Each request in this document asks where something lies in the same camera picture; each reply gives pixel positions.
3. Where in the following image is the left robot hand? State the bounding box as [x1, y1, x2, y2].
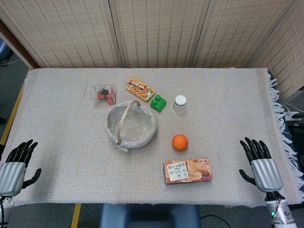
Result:
[0, 139, 42, 197]

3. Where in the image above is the clear bag of red blocks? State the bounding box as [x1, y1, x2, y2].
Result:
[92, 85, 117, 108]

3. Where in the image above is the orange cookie box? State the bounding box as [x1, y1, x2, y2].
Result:
[163, 158, 214, 186]

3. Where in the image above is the white power strip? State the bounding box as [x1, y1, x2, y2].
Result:
[284, 109, 300, 121]

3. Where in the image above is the white woven tablecloth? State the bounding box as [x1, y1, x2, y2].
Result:
[0, 67, 304, 207]

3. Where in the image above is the white paper cup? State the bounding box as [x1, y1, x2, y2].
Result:
[171, 95, 187, 114]

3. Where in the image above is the yellow curry box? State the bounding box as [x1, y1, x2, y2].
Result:
[124, 76, 157, 103]

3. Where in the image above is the green toy block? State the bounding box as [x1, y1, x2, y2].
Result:
[150, 94, 168, 113]

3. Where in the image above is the bamboo folding screen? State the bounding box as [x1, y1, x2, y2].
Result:
[0, 0, 304, 100]

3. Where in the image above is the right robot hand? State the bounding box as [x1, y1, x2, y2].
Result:
[238, 137, 284, 192]

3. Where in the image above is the orange fruit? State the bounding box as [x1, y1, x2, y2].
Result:
[171, 134, 189, 152]

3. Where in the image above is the grey fabric basket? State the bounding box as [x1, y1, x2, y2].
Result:
[103, 100, 159, 152]

